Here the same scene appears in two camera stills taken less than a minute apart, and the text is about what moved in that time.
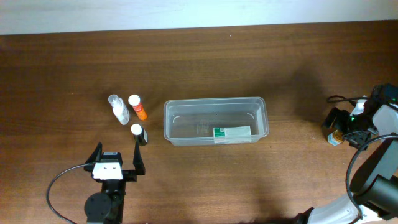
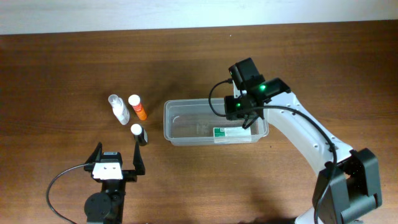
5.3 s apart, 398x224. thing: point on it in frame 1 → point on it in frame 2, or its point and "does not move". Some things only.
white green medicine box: [232, 135] does not move
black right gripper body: [359, 122] → [237, 108]
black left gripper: [130, 175] does not move
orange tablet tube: [134, 101] does not move
